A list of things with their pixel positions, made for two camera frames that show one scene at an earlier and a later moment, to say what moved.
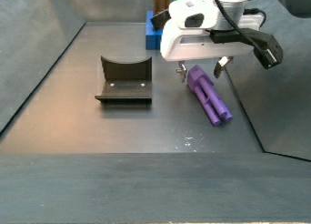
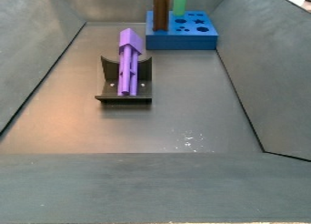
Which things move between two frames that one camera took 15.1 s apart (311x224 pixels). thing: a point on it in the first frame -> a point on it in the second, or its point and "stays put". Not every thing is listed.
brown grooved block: x=161 y=3 stays put
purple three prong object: x=213 y=104 -> x=131 y=49
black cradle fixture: x=129 y=83 stays put
